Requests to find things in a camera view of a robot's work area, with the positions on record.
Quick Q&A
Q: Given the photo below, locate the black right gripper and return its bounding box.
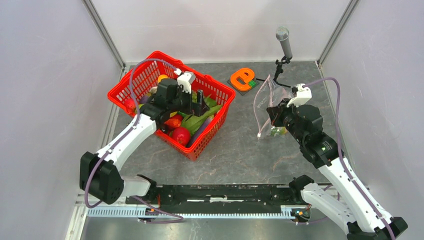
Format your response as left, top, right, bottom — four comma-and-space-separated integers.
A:
267, 97, 306, 145

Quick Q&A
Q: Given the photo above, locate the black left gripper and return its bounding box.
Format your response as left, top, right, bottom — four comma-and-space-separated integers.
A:
168, 85, 209, 117

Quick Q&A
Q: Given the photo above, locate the green toy leafy vegetable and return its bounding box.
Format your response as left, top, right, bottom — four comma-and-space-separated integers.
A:
180, 96, 222, 135

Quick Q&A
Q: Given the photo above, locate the purple toy eggplant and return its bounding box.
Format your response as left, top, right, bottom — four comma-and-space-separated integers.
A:
186, 116, 214, 148

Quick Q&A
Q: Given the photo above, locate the yellow green toy mango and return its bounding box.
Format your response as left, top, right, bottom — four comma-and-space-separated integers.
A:
269, 126, 288, 137

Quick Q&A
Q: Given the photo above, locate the clear dotted zip bag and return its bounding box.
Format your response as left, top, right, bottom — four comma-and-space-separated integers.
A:
253, 74, 294, 140

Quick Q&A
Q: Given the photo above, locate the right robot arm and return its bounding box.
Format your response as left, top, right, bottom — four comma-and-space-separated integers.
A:
266, 101, 408, 240

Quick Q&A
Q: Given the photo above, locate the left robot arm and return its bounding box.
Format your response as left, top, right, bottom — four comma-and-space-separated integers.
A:
79, 77, 210, 208

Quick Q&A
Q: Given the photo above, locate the red toy apple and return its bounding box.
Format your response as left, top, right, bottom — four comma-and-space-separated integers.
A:
170, 126, 191, 147

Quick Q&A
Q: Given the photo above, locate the orange yellow round fruit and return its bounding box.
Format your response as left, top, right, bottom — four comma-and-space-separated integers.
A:
157, 74, 169, 83

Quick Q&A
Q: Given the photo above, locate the orange letter e block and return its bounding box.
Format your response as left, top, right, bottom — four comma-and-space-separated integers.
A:
229, 67, 257, 94

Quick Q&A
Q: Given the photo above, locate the black microphone tripod stand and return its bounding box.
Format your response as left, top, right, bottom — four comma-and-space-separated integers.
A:
273, 56, 292, 89

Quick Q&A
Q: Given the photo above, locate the red plastic shopping basket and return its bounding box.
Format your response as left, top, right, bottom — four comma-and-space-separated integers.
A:
107, 51, 236, 161

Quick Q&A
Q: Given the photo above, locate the red strawberry toy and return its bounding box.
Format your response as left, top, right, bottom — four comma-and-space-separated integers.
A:
123, 98, 137, 114

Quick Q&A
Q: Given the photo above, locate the grey microphone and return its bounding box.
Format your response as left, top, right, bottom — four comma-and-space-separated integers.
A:
275, 26, 293, 60

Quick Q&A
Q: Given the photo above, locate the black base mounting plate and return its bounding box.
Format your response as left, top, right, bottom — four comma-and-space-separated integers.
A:
142, 184, 307, 214

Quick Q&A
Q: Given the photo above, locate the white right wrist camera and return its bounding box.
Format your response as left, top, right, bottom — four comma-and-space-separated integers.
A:
287, 83, 312, 107

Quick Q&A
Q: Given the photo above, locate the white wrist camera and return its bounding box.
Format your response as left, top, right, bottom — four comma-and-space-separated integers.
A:
174, 68, 196, 94
287, 83, 312, 107

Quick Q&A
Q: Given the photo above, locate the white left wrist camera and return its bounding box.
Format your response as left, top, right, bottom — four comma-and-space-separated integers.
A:
174, 68, 196, 94

